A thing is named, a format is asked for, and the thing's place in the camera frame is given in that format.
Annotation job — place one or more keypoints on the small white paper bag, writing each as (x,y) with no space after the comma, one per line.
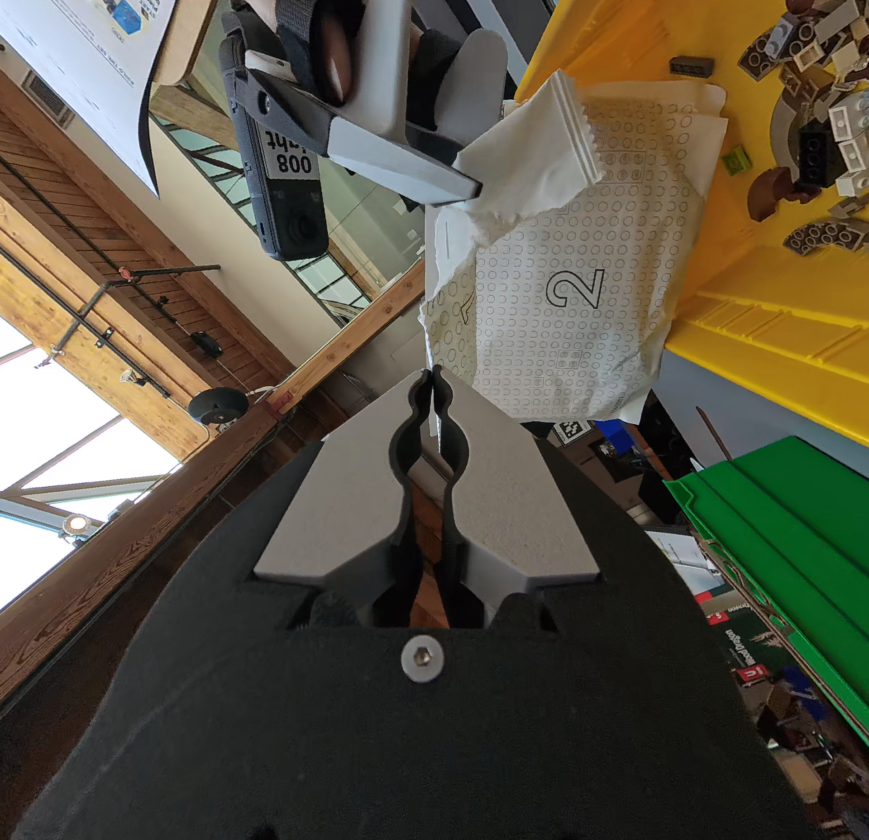
(529,154)

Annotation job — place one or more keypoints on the pile of toy bricks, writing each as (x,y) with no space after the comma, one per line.
(815,106)

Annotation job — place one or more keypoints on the brown cardboard cutout sheets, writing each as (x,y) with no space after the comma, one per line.
(736,575)

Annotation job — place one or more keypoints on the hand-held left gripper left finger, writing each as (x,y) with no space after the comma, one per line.
(332,514)

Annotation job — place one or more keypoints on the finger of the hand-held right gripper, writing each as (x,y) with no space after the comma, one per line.
(380,154)

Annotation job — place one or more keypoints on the large white paper bag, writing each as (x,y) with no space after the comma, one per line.
(577,324)

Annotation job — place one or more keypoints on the blue plastic bin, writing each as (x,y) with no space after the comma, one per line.
(614,429)

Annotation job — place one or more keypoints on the standing instruction sheet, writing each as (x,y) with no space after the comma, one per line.
(675,551)

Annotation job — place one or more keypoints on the person's right hand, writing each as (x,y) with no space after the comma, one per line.
(336,59)

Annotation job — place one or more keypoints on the green plastic bin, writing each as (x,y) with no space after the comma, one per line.
(801,534)

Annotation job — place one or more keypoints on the black white marker tag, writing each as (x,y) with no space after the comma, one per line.
(570,432)

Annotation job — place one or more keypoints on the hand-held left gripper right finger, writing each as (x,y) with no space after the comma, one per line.
(523,514)

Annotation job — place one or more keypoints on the plywood task board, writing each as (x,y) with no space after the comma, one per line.
(187,32)

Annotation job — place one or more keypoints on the yellow plastic bin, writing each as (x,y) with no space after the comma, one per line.
(747,351)

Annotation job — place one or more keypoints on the red and green box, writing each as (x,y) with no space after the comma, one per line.
(753,650)

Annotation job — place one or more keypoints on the printed task sheet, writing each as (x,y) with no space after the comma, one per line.
(74,52)

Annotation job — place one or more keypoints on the lime green brick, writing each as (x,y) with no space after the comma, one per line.
(735,161)

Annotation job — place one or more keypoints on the grey table wooden edge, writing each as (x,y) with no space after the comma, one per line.
(713,398)

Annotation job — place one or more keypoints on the black round ceiling fixture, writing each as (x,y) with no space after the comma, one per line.
(217,405)

